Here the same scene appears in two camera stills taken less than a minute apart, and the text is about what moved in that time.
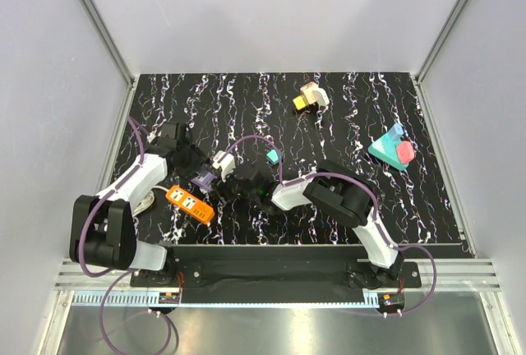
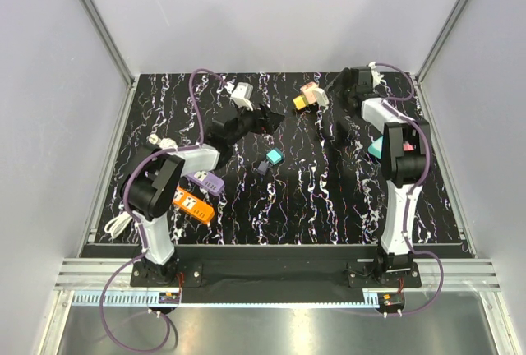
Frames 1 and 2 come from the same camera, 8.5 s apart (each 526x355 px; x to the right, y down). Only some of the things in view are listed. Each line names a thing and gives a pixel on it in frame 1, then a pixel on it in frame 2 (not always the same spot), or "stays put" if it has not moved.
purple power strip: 205,180 stays put
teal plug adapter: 272,156 stays put
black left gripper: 198,159 → 267,125
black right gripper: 224,187 → 343,80
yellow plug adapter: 300,102 stays put
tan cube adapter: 313,94 stays put
